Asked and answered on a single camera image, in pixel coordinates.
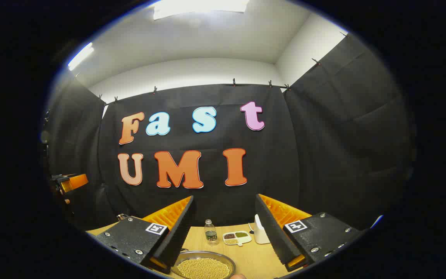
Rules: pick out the large ceiling light panel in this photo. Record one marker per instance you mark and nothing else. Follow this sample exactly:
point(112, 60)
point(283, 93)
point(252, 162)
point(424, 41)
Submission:
point(199, 7)

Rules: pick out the pile of yellow soybeans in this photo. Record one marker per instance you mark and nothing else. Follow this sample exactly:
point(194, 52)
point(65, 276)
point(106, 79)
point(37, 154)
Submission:
point(203, 268)

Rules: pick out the row of black cloth clips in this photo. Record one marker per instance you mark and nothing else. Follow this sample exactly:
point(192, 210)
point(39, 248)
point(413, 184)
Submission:
point(234, 82)

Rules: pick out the white toaster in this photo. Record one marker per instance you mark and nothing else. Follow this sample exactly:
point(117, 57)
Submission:
point(261, 234)

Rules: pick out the white divided bean tray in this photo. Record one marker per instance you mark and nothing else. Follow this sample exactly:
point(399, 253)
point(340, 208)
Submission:
point(242, 238)

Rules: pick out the small ceiling light panel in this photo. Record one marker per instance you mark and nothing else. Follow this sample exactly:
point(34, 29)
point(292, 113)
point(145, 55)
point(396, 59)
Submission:
point(80, 56)

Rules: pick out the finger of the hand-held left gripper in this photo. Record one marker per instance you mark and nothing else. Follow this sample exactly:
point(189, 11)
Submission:
point(74, 182)

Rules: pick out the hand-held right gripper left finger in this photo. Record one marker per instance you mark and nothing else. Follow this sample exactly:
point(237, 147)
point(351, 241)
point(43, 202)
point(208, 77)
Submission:
point(176, 240)

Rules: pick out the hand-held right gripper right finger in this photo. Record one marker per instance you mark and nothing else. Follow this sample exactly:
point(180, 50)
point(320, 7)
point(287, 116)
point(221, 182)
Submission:
point(273, 232)

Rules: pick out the clear plastic water bottle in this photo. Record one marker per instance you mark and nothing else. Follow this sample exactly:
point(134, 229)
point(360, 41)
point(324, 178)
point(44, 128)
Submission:
point(210, 232)

